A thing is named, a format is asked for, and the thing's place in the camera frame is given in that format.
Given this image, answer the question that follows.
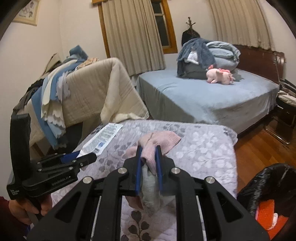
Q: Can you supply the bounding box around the white toothpaste tube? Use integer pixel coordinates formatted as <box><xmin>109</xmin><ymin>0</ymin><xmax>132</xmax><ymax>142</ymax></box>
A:
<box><xmin>78</xmin><ymin>123</ymin><xmax>123</xmax><ymax>157</ymax></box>

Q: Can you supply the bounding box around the orange foam net sleeve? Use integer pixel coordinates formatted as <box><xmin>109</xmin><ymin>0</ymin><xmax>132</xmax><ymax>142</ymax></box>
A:
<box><xmin>255</xmin><ymin>199</ymin><xmax>288</xmax><ymax>239</ymax></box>

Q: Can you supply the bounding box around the grey sock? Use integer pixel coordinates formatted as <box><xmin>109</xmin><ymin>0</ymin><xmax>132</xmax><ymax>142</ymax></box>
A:
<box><xmin>141</xmin><ymin>164</ymin><xmax>161</xmax><ymax>217</ymax></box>

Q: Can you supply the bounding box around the pink knitted sock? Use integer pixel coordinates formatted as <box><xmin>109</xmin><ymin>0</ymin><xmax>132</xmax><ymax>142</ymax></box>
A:
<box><xmin>124</xmin><ymin>131</ymin><xmax>182</xmax><ymax>175</ymax></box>

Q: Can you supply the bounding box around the black trash bag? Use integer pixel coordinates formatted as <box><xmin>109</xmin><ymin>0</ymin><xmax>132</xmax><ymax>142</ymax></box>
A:
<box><xmin>237</xmin><ymin>163</ymin><xmax>296</xmax><ymax>232</ymax></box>

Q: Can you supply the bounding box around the person's left hand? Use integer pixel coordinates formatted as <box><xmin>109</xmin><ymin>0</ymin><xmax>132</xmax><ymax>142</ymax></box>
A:
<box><xmin>9</xmin><ymin>195</ymin><xmax>53</xmax><ymax>225</ymax></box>

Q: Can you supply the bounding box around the blue white scalloped cloth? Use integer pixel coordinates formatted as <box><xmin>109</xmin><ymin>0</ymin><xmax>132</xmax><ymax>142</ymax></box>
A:
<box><xmin>32</xmin><ymin>45</ymin><xmax>88</xmax><ymax>149</ymax></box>

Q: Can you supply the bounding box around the purple floral quilted bed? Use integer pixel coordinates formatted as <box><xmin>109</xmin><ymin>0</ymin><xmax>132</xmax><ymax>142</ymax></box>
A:
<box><xmin>51</xmin><ymin>119</ymin><xmax>239</xmax><ymax>241</ymax></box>

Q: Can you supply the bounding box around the beige blanket over furniture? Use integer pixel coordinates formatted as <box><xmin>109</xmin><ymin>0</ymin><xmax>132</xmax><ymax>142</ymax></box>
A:
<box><xmin>23</xmin><ymin>57</ymin><xmax>150</xmax><ymax>147</ymax></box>

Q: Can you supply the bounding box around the blue sheeted bed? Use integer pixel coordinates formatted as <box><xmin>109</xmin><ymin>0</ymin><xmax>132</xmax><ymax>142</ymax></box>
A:
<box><xmin>137</xmin><ymin>69</ymin><xmax>278</xmax><ymax>133</ymax></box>

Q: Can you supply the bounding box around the black metal chair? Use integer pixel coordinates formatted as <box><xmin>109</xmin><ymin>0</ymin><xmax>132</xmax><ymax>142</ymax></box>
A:
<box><xmin>263</xmin><ymin>79</ymin><xmax>295</xmax><ymax>145</ymax></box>

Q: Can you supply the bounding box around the pink plush toy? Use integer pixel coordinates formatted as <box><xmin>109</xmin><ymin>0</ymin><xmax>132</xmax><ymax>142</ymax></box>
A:
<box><xmin>206</xmin><ymin>65</ymin><xmax>235</xmax><ymax>85</ymax></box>

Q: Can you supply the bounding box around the beige left curtain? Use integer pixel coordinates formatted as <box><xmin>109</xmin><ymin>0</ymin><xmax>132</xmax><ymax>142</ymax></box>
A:
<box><xmin>102</xmin><ymin>0</ymin><xmax>166</xmax><ymax>76</ymax></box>

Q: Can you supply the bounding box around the beige curtain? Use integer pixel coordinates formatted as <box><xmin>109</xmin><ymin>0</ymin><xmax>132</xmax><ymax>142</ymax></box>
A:
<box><xmin>209</xmin><ymin>0</ymin><xmax>274</xmax><ymax>51</ymax></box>
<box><xmin>102</xmin><ymin>0</ymin><xmax>166</xmax><ymax>76</ymax></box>

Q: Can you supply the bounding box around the folded blue grey bedding pile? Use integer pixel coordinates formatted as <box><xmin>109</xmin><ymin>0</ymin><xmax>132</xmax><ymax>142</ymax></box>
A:
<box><xmin>177</xmin><ymin>38</ymin><xmax>241</xmax><ymax>79</ymax></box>

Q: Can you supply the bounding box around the dark wooden headboard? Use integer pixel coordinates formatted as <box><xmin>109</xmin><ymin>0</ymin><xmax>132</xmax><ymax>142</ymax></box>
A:
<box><xmin>234</xmin><ymin>45</ymin><xmax>285</xmax><ymax>84</ymax></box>

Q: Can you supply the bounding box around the wooden framed window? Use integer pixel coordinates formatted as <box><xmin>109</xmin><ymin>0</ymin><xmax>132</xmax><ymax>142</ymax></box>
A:
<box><xmin>151</xmin><ymin>0</ymin><xmax>178</xmax><ymax>54</ymax></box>

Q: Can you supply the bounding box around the coat rack with dark coat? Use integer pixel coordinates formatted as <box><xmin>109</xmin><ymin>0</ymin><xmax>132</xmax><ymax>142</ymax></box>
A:
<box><xmin>181</xmin><ymin>17</ymin><xmax>201</xmax><ymax>46</ymax></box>

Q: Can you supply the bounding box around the beige right curtain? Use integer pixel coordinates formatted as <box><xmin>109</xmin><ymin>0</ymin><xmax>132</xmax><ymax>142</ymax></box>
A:
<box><xmin>209</xmin><ymin>0</ymin><xmax>274</xmax><ymax>51</ymax></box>

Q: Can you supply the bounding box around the framed wall picture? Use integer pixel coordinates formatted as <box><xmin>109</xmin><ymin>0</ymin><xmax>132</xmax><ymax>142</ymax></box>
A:
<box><xmin>13</xmin><ymin>0</ymin><xmax>40</xmax><ymax>26</ymax></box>

